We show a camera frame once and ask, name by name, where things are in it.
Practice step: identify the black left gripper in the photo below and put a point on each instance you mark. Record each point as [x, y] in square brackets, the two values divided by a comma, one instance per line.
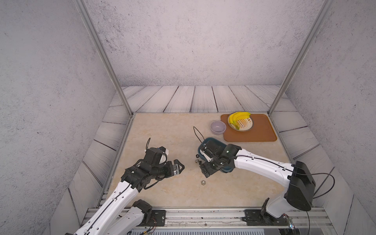
[170, 171]

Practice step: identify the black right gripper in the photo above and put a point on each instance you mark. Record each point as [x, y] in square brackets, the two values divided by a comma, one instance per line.
[208, 170]

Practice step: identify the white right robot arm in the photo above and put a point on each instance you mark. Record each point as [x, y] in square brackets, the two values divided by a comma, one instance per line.
[295, 178]

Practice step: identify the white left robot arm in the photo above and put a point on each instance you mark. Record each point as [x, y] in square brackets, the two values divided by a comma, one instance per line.
[104, 222]

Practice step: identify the teal plastic storage box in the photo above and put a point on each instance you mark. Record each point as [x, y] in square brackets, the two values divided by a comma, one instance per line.
[210, 152]

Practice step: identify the lilac grey bowl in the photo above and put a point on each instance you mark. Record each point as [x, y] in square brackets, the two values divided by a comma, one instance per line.
[218, 127]

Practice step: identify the yellow banana bunch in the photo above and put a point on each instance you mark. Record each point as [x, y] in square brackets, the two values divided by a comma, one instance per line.
[235, 117]

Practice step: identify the patterned ceramic plate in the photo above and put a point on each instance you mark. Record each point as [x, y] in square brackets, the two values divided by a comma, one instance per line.
[243, 125]

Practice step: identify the brown plastic tray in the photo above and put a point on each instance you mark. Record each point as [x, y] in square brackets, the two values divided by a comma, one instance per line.
[261, 131]

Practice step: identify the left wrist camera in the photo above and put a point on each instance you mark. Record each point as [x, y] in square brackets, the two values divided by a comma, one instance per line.
[156, 156]

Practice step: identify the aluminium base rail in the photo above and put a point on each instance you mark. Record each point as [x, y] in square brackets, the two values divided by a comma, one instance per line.
[209, 221]

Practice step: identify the aluminium frame post left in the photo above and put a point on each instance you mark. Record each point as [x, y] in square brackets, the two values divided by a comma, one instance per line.
[85, 16]

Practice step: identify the aluminium frame post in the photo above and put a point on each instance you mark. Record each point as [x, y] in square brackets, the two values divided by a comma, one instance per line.
[85, 16]
[314, 30]

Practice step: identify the aluminium frame post right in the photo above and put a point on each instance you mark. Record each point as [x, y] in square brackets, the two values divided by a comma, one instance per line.
[314, 30]

